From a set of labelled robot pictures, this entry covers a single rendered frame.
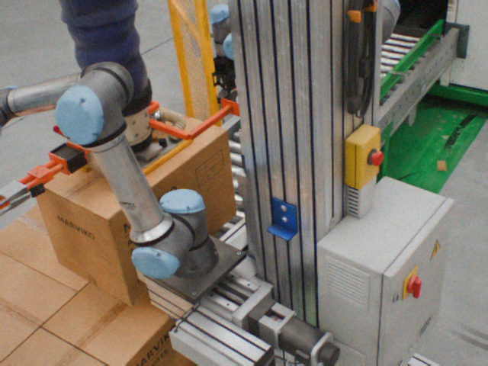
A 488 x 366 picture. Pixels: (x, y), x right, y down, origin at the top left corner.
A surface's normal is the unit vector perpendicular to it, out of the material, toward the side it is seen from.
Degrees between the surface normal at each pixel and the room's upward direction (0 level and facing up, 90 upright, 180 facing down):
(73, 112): 83
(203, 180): 91
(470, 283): 0
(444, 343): 0
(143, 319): 0
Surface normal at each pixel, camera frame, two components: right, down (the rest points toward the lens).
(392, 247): -0.09, -0.80
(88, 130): -0.40, 0.47
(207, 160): 0.79, 0.32
